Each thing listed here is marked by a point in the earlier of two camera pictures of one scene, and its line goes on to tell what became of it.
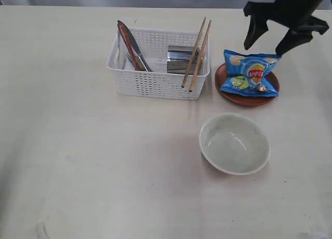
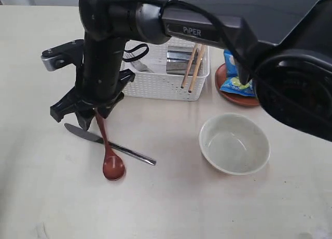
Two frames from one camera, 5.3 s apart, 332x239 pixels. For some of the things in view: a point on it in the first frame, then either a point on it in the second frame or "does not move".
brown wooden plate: x=244 y=99 does not move
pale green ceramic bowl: x=233 y=144 does not move
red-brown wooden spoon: x=136 y=65 -> x=113 y=166
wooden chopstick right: x=200 y=57 does not move
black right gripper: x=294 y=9 -> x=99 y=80
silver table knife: x=136 y=46 -> x=87 y=135
